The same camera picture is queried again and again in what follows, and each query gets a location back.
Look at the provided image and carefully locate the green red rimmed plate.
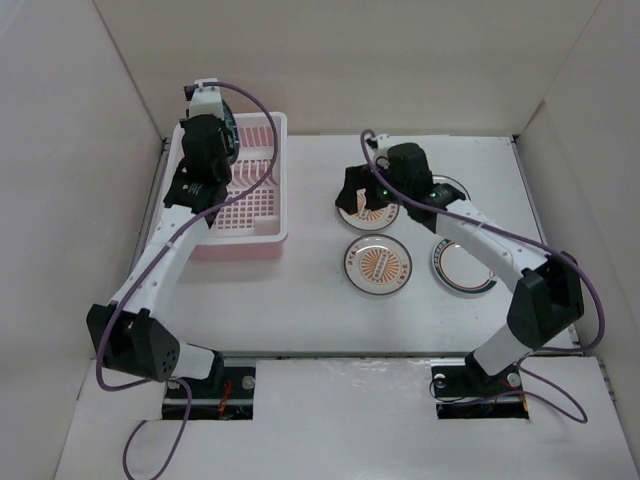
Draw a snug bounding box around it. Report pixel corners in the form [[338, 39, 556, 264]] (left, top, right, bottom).
[[431, 239, 498, 297]]

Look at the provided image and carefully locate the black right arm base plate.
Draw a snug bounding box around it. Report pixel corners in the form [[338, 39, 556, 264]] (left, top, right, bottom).
[[429, 365, 529, 420]]

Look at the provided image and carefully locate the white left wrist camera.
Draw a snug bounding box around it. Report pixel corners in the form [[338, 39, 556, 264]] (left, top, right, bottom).
[[183, 78, 224, 120]]

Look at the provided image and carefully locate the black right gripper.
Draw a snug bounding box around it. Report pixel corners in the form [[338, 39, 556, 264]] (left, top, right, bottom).
[[334, 160, 410, 215]]

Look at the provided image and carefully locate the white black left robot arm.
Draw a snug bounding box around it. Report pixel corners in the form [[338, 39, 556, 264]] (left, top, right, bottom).
[[87, 114, 233, 397]]

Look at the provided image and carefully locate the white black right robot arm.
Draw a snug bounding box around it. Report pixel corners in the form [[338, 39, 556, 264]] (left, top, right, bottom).
[[335, 134, 586, 397]]

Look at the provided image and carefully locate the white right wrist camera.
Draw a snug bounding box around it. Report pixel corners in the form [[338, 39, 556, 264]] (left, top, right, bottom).
[[365, 134, 393, 162]]

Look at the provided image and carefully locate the white plate grey rim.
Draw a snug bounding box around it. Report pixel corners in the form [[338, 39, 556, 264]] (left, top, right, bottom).
[[433, 175, 471, 200]]

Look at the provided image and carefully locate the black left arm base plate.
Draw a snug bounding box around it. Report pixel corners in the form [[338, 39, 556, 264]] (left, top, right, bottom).
[[161, 365, 256, 421]]

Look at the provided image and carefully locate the white pink dish rack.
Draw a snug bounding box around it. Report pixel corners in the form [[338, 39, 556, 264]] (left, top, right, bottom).
[[169, 110, 290, 261]]

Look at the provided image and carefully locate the blue floral plate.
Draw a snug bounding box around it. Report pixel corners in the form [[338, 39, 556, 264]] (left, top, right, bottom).
[[222, 100, 241, 165]]

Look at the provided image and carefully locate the orange sunburst plate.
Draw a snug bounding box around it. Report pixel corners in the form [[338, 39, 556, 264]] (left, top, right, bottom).
[[342, 234, 413, 297], [337, 205, 399, 232]]

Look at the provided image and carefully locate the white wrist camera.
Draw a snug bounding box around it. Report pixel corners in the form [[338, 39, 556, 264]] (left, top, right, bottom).
[[183, 78, 224, 120], [365, 134, 393, 162]]

